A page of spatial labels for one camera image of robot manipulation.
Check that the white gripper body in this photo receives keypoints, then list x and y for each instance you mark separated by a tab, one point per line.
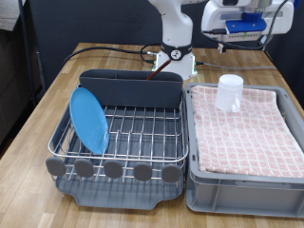
280	22

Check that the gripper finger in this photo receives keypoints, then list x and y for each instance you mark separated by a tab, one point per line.
221	48

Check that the white mug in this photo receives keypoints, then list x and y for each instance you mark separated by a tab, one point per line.
228	93

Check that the blue plate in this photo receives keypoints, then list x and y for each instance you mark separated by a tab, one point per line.
90	122

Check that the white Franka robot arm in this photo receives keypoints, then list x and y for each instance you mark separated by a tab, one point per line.
175	28

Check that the grey dish drying rack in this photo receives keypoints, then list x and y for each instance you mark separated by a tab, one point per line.
126	199

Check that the pink checkered towel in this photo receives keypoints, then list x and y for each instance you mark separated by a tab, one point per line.
247	142

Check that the dark grey cutlery holder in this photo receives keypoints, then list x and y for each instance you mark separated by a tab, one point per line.
133	91

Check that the grey plastic crate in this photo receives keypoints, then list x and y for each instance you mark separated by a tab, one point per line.
240	199

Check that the black metal pole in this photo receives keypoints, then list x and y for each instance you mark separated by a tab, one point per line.
26	47

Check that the dark cabinet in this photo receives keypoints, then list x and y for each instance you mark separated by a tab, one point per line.
12	79

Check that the wrist camera on blue mount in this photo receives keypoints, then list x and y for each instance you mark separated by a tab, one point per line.
245	27

